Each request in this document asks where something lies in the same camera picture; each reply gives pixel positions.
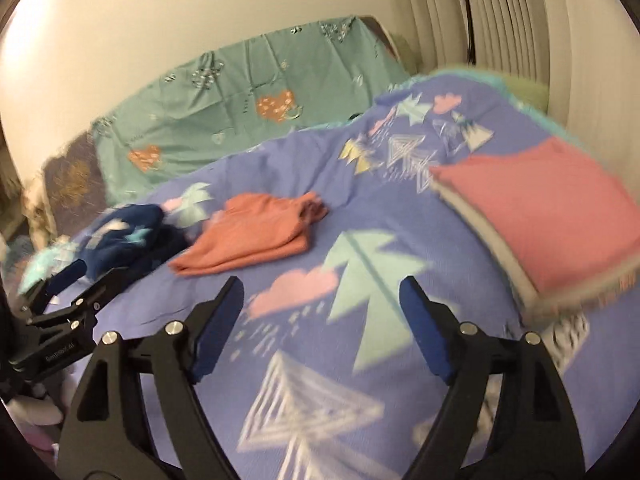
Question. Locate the navy star print garment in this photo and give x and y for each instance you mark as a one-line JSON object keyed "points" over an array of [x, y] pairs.
{"points": [[135, 240]]}

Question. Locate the green patterned pillow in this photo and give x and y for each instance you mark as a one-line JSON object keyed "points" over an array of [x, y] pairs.
{"points": [[240, 95]]}

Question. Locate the beige striped pillow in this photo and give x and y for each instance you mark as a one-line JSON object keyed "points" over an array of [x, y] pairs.
{"points": [[37, 210]]}

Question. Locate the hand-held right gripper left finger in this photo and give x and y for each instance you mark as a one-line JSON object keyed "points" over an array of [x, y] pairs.
{"points": [[212, 345]]}

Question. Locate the folded pink garment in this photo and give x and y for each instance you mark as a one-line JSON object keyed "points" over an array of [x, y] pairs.
{"points": [[545, 210]]}

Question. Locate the dark pillow with gold print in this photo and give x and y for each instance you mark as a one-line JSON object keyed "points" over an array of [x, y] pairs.
{"points": [[75, 175]]}

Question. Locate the purple printed blanket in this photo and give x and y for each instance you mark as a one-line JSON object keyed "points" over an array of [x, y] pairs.
{"points": [[350, 185]]}

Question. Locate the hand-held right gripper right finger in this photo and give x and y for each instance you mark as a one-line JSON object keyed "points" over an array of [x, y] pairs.
{"points": [[427, 332]]}

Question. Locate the teal knitted blanket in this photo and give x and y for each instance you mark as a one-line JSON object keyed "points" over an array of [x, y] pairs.
{"points": [[47, 262]]}

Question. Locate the white vertical window blinds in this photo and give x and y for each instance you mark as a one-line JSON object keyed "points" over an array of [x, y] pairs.
{"points": [[500, 25]]}

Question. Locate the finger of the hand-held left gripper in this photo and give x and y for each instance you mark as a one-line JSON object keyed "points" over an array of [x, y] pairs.
{"points": [[100, 290], [60, 280]]}

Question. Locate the pale pink cloth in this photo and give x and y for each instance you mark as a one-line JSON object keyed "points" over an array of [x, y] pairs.
{"points": [[32, 412]]}

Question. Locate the orange shirt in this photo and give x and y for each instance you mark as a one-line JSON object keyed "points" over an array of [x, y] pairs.
{"points": [[250, 235]]}

